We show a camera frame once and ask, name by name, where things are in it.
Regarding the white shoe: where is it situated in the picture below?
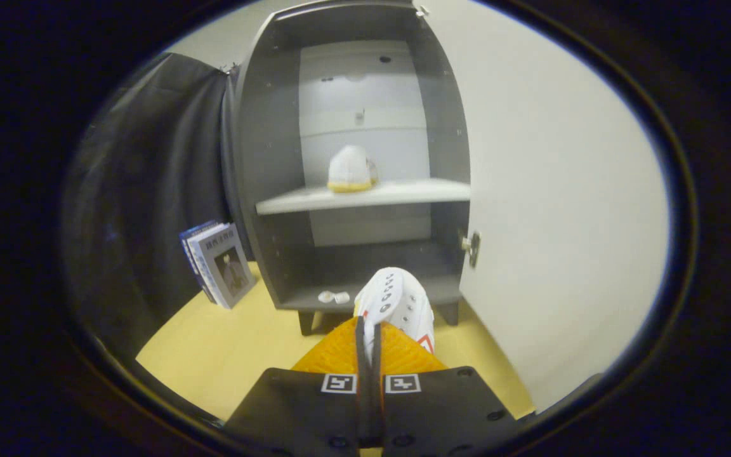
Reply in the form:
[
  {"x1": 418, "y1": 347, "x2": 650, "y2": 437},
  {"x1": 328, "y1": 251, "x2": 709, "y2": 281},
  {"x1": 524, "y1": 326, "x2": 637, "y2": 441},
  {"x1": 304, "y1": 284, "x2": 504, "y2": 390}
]
[
  {"x1": 327, "y1": 145, "x2": 379, "y2": 193},
  {"x1": 353, "y1": 267, "x2": 436, "y2": 366}
]

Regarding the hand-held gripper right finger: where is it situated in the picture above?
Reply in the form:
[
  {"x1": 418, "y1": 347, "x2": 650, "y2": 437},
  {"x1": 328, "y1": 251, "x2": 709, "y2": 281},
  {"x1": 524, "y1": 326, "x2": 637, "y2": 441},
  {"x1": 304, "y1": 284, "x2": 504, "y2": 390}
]
[{"x1": 372, "y1": 322, "x2": 518, "y2": 457}]

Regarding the blue white book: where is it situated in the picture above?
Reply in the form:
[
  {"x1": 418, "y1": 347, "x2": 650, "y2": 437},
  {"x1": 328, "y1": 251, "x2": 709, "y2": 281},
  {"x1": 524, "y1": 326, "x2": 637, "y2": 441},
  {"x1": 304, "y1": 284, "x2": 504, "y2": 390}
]
[
  {"x1": 183, "y1": 222, "x2": 227, "y2": 305},
  {"x1": 179, "y1": 220, "x2": 219, "y2": 289}
]

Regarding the white shoe cabinet door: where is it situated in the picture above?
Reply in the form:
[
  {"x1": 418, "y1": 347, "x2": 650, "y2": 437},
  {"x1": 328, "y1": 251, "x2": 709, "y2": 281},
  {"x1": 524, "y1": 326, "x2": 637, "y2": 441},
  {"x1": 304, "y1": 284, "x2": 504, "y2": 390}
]
[{"x1": 413, "y1": 0, "x2": 669, "y2": 413}]

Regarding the black backdrop cloth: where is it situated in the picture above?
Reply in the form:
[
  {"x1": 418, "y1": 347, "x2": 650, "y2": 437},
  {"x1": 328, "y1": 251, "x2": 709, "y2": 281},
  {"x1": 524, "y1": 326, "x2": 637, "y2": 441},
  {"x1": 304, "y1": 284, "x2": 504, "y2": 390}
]
[{"x1": 64, "y1": 54, "x2": 242, "y2": 356}]

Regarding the grey portrait cover book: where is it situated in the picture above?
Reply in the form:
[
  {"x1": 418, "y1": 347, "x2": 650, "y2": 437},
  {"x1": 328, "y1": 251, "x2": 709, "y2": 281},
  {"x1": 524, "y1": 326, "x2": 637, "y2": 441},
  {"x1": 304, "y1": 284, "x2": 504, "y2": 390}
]
[{"x1": 189, "y1": 223, "x2": 256, "y2": 310}]

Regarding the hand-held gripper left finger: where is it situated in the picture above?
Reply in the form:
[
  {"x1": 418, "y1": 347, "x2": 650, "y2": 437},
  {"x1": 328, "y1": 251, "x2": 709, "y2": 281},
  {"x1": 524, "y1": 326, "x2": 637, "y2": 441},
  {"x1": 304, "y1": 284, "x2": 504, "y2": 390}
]
[{"x1": 225, "y1": 316, "x2": 371, "y2": 457}]

